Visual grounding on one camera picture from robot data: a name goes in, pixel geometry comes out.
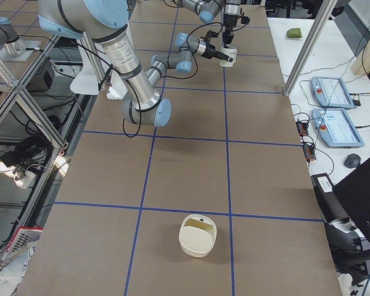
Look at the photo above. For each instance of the grey computer mouse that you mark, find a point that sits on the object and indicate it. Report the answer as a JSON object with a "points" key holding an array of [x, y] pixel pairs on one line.
{"points": [[352, 161]]}

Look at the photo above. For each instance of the lower blue teach pendant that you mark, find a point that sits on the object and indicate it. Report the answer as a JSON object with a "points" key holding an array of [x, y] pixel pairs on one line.
{"points": [[335, 128]]}

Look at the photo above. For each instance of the blue teach pendant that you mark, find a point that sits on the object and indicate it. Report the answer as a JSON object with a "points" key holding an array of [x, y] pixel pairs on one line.
{"points": [[331, 92], [335, 128]]}

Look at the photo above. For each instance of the white pedestal column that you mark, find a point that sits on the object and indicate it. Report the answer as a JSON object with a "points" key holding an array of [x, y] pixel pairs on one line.
{"points": [[117, 90]]}

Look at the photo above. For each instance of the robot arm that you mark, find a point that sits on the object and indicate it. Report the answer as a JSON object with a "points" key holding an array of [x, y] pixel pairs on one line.
{"points": [[208, 10], [105, 22]]}

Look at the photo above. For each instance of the green bean bag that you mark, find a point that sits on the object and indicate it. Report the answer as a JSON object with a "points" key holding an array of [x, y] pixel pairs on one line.
{"points": [[294, 33]]}

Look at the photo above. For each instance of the aluminium frame post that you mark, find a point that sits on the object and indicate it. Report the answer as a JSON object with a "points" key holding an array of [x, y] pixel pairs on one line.
{"points": [[317, 27]]}

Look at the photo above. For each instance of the orange black electronics board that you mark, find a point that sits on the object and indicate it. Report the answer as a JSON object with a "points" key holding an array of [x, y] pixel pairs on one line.
{"points": [[302, 128]]}

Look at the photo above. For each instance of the black laptop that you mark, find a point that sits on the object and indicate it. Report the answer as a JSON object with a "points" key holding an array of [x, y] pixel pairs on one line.
{"points": [[353, 193]]}

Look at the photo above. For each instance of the white mug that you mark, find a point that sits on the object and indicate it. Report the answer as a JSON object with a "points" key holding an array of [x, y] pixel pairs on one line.
{"points": [[231, 54]]}

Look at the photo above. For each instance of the upper blue teach pendant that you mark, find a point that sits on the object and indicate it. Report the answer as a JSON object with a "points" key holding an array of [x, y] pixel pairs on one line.
{"points": [[331, 92]]}

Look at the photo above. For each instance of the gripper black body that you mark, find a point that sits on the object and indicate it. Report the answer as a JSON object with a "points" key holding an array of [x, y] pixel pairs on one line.
{"points": [[209, 52], [228, 31]]}

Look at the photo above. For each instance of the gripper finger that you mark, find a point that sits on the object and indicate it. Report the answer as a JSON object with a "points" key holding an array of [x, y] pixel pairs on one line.
{"points": [[221, 54], [227, 38], [228, 58]]}

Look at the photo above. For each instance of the cream plastic bin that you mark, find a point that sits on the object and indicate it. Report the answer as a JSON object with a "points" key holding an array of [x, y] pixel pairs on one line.
{"points": [[197, 235]]}

